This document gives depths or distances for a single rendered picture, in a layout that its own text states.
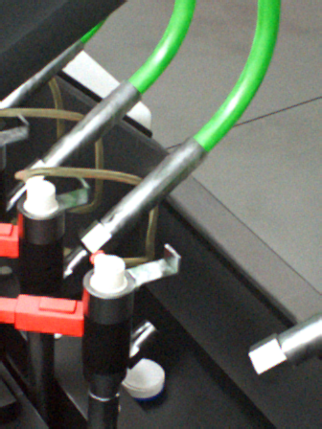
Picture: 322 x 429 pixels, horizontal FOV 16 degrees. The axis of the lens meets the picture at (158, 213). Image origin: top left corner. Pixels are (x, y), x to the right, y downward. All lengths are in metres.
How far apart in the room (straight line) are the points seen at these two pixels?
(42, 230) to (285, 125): 2.32
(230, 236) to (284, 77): 2.24
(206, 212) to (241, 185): 1.73
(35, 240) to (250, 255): 0.31
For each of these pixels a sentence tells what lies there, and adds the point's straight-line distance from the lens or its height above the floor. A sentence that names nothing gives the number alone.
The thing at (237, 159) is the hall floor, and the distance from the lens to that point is 2.81.
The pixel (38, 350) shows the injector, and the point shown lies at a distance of 0.74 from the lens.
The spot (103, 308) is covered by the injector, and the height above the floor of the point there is 1.12.
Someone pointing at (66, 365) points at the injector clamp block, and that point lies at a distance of 0.79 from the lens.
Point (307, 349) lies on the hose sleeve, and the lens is 0.57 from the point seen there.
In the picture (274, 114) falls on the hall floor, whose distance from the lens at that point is 3.01.
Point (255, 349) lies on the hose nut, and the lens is 0.57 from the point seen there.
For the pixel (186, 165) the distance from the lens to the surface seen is 0.72.
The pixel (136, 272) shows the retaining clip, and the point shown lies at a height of 1.13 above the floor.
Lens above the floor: 1.53
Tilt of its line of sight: 36 degrees down
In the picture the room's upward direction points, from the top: 4 degrees clockwise
